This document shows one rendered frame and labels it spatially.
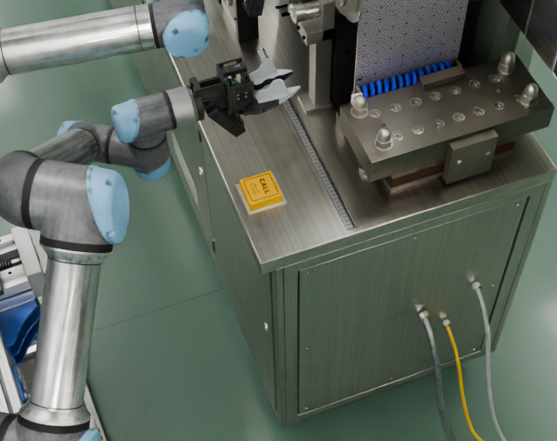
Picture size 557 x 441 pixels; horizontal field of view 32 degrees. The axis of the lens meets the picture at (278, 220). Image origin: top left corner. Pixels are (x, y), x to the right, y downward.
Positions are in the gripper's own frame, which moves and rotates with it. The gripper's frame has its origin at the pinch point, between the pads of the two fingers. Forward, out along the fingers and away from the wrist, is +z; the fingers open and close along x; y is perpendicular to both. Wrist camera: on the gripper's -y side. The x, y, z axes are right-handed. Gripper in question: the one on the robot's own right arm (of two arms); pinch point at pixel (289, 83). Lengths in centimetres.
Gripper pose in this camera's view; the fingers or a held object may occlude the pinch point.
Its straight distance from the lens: 195.7
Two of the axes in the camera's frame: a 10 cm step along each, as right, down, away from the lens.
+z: 9.4, -2.9, 1.9
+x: -3.5, -7.6, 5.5
